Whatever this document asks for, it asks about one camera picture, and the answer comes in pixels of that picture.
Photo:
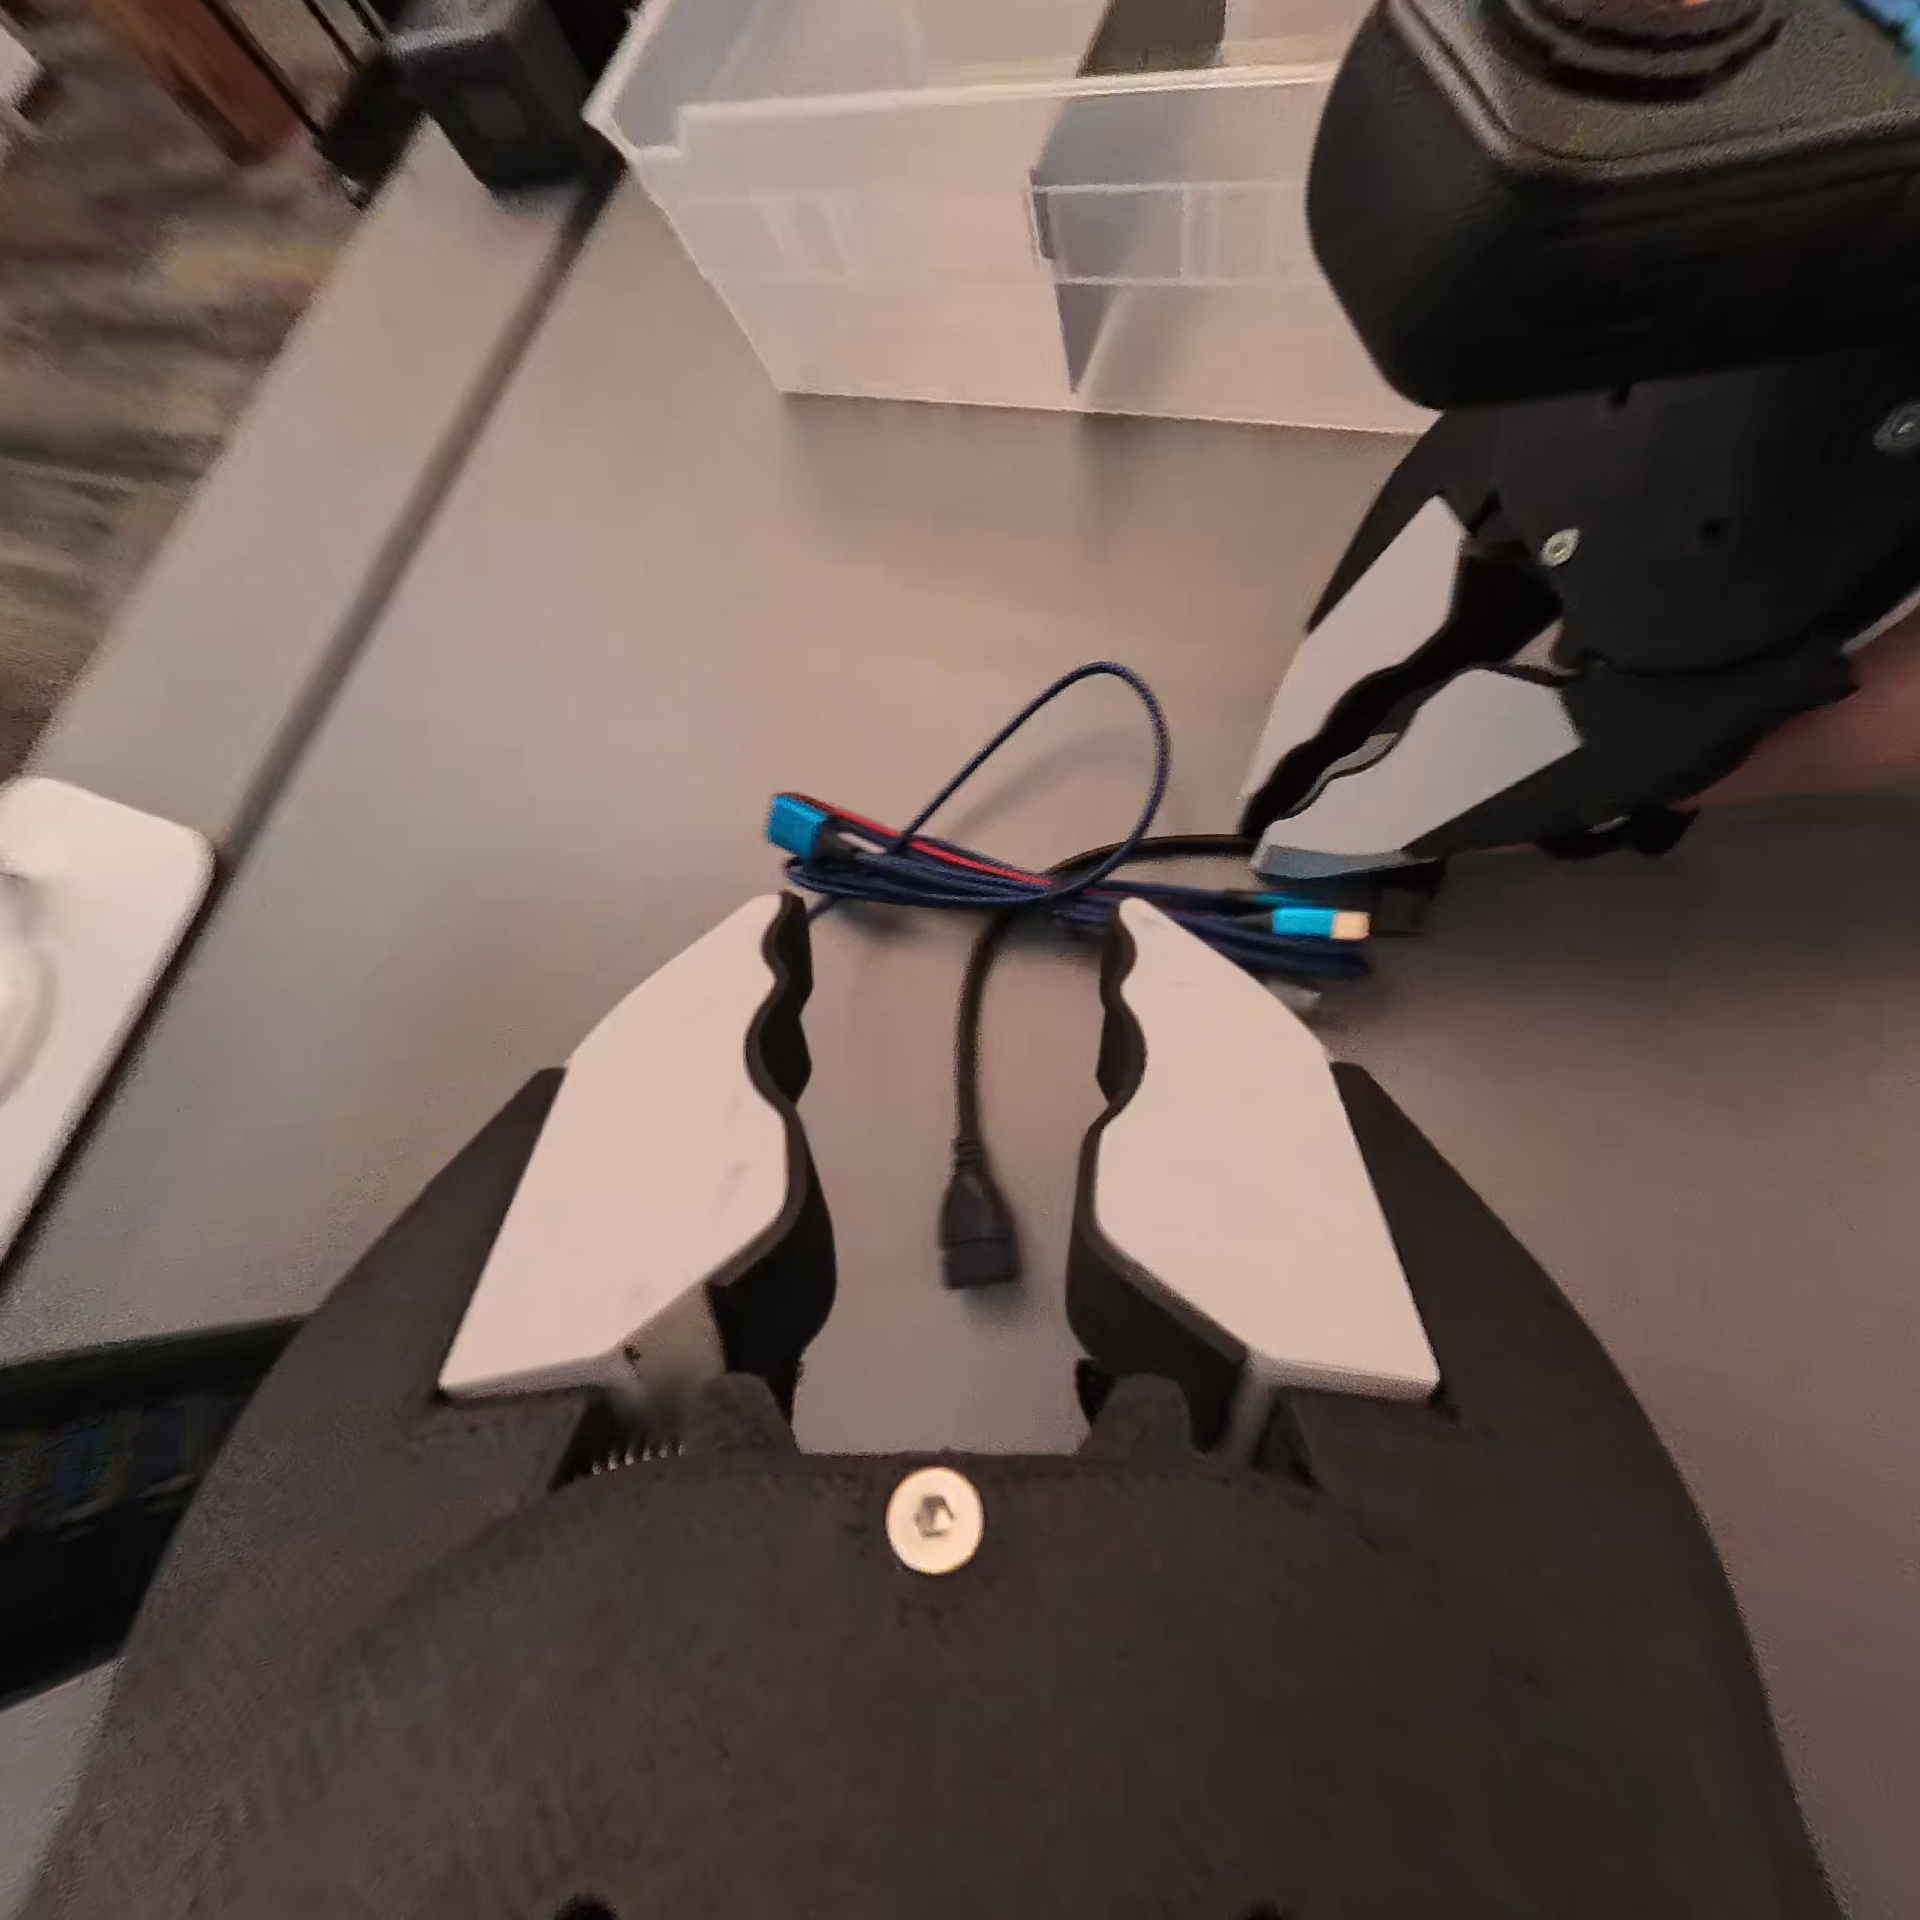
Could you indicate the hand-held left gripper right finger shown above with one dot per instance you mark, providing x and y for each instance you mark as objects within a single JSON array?
[{"x": 1246, "y": 1202}]

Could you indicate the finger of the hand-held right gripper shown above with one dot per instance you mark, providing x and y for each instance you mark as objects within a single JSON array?
[
  {"x": 1459, "y": 766},
  {"x": 1377, "y": 629}
]

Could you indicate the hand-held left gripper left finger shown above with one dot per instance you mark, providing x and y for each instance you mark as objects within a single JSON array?
[{"x": 627, "y": 1188}]

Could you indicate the clear plastic bin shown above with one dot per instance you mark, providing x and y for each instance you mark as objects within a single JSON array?
[{"x": 899, "y": 225}]

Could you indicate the person's right forearm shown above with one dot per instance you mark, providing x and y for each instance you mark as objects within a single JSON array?
[{"x": 1843, "y": 744}]

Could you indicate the white board stand base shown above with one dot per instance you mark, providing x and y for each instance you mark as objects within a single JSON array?
[{"x": 76, "y": 977}]

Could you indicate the black power adapter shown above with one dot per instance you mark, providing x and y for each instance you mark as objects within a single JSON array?
[{"x": 480, "y": 90}]

